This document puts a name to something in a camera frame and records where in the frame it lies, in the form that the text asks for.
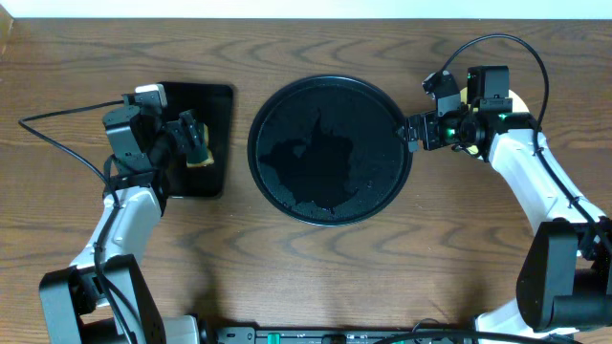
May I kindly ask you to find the yellow green sponge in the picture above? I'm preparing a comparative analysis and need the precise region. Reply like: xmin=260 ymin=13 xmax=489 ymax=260
xmin=186 ymin=123 xmax=215 ymax=168

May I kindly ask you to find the yellow plate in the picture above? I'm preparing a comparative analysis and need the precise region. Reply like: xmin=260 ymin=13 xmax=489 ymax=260
xmin=460 ymin=87 xmax=529 ymax=160

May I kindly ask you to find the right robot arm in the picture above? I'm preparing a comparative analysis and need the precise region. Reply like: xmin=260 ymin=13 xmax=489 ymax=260
xmin=404 ymin=111 xmax=611 ymax=339

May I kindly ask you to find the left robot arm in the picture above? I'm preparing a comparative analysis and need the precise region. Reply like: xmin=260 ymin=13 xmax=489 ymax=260
xmin=39 ymin=106 xmax=206 ymax=343

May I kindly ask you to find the black rectangular tray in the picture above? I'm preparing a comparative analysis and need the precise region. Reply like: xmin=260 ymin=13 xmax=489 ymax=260
xmin=162 ymin=81 xmax=233 ymax=199

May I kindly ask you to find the black round tray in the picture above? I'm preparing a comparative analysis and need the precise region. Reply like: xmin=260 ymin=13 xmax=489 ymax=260
xmin=247 ymin=75 xmax=412 ymax=226

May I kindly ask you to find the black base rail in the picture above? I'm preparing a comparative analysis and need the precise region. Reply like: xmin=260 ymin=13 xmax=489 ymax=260
xmin=162 ymin=314 xmax=584 ymax=344

